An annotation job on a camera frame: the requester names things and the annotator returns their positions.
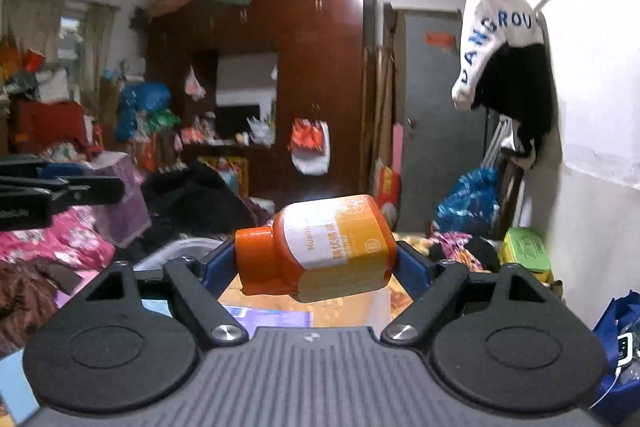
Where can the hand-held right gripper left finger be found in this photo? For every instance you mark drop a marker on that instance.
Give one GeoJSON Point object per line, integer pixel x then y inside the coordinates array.
{"type": "Point", "coordinates": [220, 264]}

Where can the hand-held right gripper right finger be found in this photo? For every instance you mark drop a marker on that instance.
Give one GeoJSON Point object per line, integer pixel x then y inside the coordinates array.
{"type": "Point", "coordinates": [407, 268]}

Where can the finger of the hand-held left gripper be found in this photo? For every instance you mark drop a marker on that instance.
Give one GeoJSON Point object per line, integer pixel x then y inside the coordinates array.
{"type": "Point", "coordinates": [85, 192]}
{"type": "Point", "coordinates": [35, 168]}

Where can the orange bottle with white label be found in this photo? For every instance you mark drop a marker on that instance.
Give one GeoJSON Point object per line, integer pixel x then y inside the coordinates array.
{"type": "Point", "coordinates": [320, 247]}

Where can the purple cloth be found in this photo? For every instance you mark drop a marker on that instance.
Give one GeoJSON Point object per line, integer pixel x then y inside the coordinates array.
{"type": "Point", "coordinates": [122, 197]}

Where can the red cloth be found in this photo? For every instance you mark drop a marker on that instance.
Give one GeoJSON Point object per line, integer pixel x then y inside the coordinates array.
{"type": "Point", "coordinates": [47, 124]}

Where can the clear plastic container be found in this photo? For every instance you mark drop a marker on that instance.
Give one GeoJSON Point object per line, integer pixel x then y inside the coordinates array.
{"type": "Point", "coordinates": [175, 252]}

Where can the pink floral blanket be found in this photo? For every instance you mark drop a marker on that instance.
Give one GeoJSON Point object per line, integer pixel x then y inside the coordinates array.
{"type": "Point", "coordinates": [60, 242]}

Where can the black cloth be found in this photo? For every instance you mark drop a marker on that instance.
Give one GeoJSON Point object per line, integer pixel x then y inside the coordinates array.
{"type": "Point", "coordinates": [200, 202]}

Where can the red snack bag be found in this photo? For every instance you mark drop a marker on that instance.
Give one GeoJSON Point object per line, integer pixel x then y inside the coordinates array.
{"type": "Point", "coordinates": [389, 189]}

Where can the purple packet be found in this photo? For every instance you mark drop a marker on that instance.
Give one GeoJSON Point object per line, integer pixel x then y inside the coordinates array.
{"type": "Point", "coordinates": [280, 319]}

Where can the brown cloth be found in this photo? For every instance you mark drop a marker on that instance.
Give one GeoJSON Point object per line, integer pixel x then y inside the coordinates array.
{"type": "Point", "coordinates": [25, 297]}

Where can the blue patterned plastic bag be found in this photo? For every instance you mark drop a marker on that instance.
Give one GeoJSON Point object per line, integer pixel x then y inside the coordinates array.
{"type": "Point", "coordinates": [470, 202]}

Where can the large blue sack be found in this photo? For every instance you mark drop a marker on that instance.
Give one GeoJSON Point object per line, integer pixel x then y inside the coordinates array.
{"type": "Point", "coordinates": [142, 104]}

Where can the green box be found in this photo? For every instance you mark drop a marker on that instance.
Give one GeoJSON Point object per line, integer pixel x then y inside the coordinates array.
{"type": "Point", "coordinates": [525, 249]}

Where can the black television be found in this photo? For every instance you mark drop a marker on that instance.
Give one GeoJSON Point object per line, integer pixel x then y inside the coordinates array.
{"type": "Point", "coordinates": [237, 122]}

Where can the white and orange plastic bag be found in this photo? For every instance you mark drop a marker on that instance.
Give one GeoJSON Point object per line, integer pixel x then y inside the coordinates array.
{"type": "Point", "coordinates": [310, 147]}

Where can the beige window curtain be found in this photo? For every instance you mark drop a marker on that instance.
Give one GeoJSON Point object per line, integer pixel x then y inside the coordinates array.
{"type": "Point", "coordinates": [35, 17]}

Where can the grey door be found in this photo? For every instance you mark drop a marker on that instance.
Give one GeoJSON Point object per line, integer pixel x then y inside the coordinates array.
{"type": "Point", "coordinates": [435, 117]}

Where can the small clear plastic bag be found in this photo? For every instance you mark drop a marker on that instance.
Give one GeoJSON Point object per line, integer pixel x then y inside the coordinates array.
{"type": "Point", "coordinates": [195, 84]}

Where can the brown wooden wardrobe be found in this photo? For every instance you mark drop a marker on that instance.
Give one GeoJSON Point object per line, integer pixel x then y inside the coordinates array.
{"type": "Point", "coordinates": [310, 72]}

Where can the orange door sign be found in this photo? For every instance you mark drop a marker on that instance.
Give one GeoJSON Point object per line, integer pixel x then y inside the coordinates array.
{"type": "Point", "coordinates": [440, 40]}

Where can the dark blue shopping bag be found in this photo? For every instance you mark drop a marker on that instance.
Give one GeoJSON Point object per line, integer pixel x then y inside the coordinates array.
{"type": "Point", "coordinates": [620, 382]}

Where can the white and black hanging garment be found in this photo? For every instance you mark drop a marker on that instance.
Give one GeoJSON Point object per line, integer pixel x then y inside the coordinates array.
{"type": "Point", "coordinates": [492, 19]}

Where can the white wall board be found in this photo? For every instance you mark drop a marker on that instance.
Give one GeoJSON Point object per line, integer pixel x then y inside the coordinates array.
{"type": "Point", "coordinates": [595, 72]}

